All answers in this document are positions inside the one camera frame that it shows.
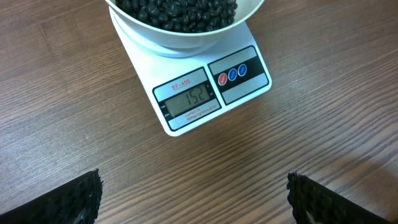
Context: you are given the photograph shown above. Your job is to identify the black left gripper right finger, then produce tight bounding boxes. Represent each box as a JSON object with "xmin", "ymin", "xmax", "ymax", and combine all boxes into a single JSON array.
[{"xmin": 287, "ymin": 172, "xmax": 390, "ymax": 224}]

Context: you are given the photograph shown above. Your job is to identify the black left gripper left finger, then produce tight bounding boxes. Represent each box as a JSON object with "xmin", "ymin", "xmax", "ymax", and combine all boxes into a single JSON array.
[{"xmin": 1, "ymin": 169, "xmax": 103, "ymax": 224}]

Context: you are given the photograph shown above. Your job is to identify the white bowl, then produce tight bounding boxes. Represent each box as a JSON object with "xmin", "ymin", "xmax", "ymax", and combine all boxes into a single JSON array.
[{"xmin": 106, "ymin": 0, "xmax": 264, "ymax": 49}]

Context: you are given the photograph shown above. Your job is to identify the black beans in bowl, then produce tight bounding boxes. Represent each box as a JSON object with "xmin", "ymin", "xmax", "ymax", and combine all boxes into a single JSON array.
[{"xmin": 115, "ymin": 0, "xmax": 238, "ymax": 33}]

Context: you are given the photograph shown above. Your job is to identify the white digital kitchen scale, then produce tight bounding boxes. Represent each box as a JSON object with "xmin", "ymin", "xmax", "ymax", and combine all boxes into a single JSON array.
[{"xmin": 109, "ymin": 9, "xmax": 272, "ymax": 136}]

